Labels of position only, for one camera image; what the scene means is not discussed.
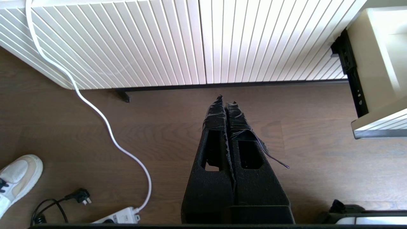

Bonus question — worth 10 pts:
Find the white power strip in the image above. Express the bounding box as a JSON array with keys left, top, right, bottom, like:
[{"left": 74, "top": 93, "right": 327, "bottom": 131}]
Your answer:
[{"left": 92, "top": 207, "right": 141, "bottom": 224}]

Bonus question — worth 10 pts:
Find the black plug with cable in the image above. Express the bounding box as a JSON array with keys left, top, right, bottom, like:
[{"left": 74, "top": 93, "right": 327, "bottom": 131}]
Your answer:
[{"left": 30, "top": 188, "right": 92, "bottom": 225}]

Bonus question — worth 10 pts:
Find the cream tv cabinet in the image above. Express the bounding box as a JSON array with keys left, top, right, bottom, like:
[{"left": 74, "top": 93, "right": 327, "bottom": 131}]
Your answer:
[{"left": 0, "top": 0, "right": 369, "bottom": 93}]

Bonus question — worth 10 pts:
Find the thick white power cable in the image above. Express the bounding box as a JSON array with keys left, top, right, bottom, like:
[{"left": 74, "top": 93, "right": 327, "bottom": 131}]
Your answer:
[{"left": 25, "top": 0, "right": 153, "bottom": 214}]

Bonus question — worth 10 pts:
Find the white sneaker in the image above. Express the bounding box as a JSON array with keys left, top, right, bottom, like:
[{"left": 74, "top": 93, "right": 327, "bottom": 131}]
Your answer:
[{"left": 0, "top": 155, "right": 43, "bottom": 220}]

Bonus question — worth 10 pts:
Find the cream drawer with ribbed front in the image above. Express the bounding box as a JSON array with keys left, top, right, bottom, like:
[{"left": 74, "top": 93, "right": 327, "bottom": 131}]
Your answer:
[{"left": 347, "top": 6, "right": 407, "bottom": 140}]

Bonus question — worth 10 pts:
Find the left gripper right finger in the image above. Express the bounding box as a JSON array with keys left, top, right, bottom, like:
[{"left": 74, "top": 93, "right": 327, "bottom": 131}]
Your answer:
[{"left": 226, "top": 101, "right": 292, "bottom": 207}]

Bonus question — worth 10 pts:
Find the black white robot base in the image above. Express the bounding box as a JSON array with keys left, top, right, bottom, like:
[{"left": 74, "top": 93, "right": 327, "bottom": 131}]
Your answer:
[{"left": 318, "top": 200, "right": 407, "bottom": 225}]

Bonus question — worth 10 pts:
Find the black drawer slide rail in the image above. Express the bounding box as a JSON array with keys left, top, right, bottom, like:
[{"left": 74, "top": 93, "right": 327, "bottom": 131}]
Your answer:
[{"left": 330, "top": 28, "right": 369, "bottom": 119}]

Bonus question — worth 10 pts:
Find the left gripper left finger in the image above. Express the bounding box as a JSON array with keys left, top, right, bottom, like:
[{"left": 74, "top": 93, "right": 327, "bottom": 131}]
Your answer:
[{"left": 181, "top": 95, "right": 236, "bottom": 223}]

